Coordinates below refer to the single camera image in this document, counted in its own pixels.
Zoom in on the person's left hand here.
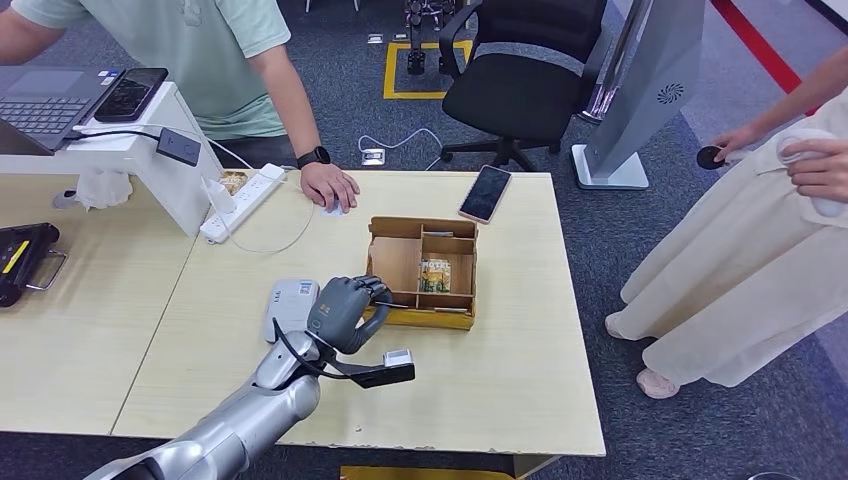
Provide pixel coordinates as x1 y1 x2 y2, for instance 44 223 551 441
299 162 362 215
781 139 848 203

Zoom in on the dark grey laptop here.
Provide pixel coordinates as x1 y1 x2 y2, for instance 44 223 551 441
0 64 126 158

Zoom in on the white charger plug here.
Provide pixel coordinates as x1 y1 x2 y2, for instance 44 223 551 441
200 177 236 217

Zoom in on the white floor cable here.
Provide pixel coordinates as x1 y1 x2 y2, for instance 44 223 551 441
357 127 445 172

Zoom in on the smartphone with pink case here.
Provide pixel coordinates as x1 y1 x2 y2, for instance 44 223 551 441
457 164 513 226

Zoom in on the black payment terminal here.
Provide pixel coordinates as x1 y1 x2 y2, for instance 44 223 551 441
0 223 68 309

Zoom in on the beige shoe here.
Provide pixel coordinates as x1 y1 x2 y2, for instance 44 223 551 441
604 312 637 341
635 368 682 401

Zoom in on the standing humanoid robot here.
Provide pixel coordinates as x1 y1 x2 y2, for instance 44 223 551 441
404 0 465 76

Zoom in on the black adapter box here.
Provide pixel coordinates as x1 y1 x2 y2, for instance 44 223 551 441
154 127 202 167

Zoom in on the person's right hand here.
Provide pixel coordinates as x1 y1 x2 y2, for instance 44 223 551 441
712 124 760 162

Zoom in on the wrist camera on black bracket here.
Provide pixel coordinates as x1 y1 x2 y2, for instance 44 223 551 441
331 349 417 390

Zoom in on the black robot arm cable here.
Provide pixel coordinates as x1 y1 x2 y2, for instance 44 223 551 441
271 317 352 382

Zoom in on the white power strip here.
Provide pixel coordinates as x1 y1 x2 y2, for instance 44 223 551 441
198 163 286 245

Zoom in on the grey kiosk display stand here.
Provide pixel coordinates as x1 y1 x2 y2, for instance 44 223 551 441
570 0 708 191

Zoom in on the yellow floor tape square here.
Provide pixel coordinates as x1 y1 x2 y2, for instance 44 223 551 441
382 39 474 101

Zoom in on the black smartphone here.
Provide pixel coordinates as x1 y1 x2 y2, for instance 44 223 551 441
92 67 169 125

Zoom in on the crumpled white plastic bag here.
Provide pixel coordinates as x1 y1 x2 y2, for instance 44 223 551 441
74 168 134 211

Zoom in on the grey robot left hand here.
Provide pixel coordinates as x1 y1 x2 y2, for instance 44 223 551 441
306 274 394 356

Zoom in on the white desk riser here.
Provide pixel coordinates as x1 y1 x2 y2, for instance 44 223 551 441
0 82 227 238

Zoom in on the black office chair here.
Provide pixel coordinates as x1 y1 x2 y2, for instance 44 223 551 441
438 0 611 172

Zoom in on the white handheld controller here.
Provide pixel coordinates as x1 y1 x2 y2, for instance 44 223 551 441
776 127 848 220

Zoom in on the brown cardboard organizer box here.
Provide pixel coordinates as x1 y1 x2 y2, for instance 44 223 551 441
362 215 479 332

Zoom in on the person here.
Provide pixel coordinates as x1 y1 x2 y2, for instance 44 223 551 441
0 0 362 215
604 46 848 401

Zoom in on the black adapter cable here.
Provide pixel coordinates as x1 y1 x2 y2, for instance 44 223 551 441
63 129 160 144

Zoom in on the black wristwatch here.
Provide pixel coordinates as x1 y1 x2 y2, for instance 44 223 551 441
296 146 332 170

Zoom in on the hotel room key card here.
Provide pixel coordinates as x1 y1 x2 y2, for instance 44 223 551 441
418 258 453 295

